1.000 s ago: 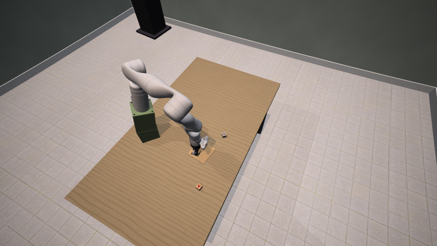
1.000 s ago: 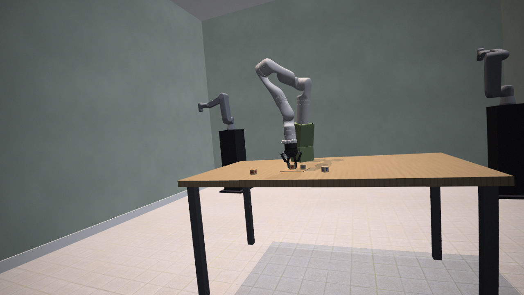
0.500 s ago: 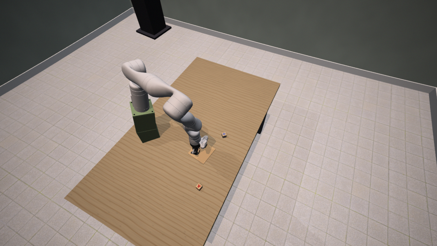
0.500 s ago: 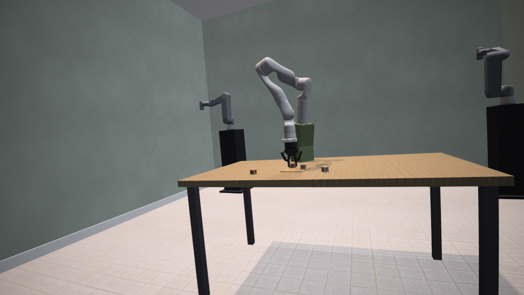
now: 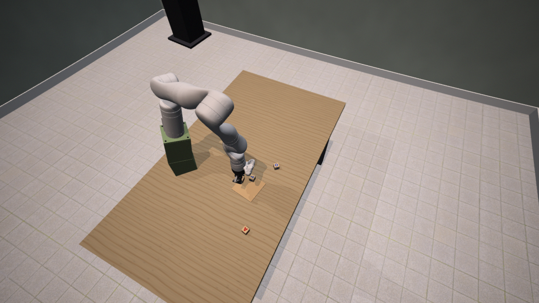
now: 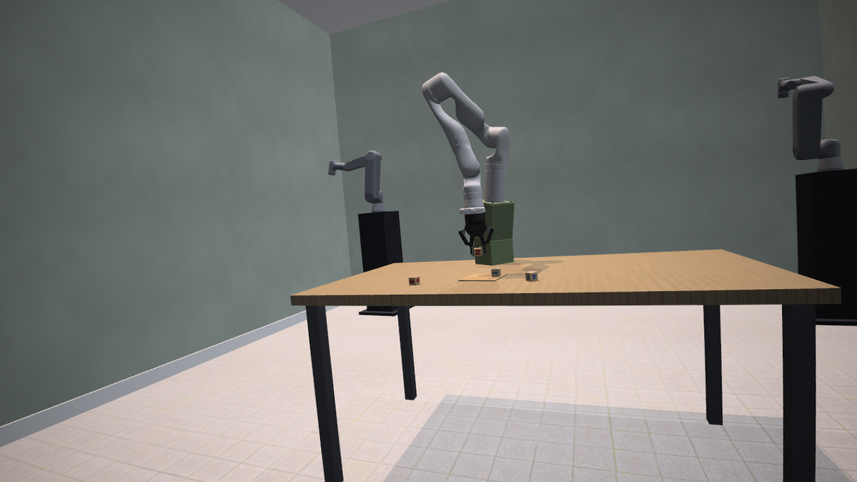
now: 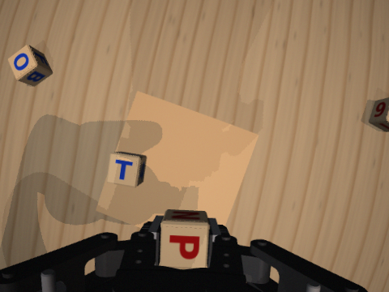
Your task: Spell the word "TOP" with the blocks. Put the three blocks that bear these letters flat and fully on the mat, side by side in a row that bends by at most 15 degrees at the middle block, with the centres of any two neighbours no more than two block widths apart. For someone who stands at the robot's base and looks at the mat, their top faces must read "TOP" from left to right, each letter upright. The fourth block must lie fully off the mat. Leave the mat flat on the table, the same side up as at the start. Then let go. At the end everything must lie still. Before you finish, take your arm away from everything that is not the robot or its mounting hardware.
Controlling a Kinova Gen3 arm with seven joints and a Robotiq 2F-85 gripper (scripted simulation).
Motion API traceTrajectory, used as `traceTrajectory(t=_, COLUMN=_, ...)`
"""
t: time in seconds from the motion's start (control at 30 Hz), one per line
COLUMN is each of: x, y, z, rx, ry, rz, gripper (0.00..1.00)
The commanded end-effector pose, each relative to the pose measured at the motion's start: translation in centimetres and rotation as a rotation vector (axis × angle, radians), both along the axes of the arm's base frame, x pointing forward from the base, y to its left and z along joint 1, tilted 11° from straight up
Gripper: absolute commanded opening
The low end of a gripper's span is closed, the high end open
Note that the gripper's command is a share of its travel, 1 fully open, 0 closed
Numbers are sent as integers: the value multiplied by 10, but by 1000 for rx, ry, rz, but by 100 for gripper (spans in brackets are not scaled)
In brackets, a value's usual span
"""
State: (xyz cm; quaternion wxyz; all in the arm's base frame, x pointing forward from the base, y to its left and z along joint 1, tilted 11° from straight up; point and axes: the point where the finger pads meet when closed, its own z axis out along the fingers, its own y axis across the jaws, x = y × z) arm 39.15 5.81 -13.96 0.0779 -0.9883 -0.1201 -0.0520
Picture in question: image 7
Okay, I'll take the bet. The wooden letter block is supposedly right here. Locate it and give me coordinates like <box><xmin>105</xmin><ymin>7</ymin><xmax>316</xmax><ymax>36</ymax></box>
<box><xmin>107</xmin><ymin>152</ymin><xmax>147</xmax><ymax>187</ymax></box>
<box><xmin>369</xmin><ymin>97</ymin><xmax>389</xmax><ymax>132</ymax></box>
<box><xmin>160</xmin><ymin>209</ymin><xmax>210</xmax><ymax>268</ymax></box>
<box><xmin>8</xmin><ymin>45</ymin><xmax>53</xmax><ymax>87</ymax></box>

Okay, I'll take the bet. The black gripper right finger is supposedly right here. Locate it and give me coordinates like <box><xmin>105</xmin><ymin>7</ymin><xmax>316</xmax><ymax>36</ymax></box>
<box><xmin>205</xmin><ymin>218</ymin><xmax>368</xmax><ymax>292</ymax></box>

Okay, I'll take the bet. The peach flat mat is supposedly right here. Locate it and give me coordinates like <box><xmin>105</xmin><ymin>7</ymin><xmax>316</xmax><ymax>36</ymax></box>
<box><xmin>96</xmin><ymin>91</ymin><xmax>259</xmax><ymax>228</ymax></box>

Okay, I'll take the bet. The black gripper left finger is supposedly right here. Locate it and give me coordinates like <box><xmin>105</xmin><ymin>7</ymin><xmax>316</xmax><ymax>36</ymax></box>
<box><xmin>0</xmin><ymin>215</ymin><xmax>163</xmax><ymax>292</ymax></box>

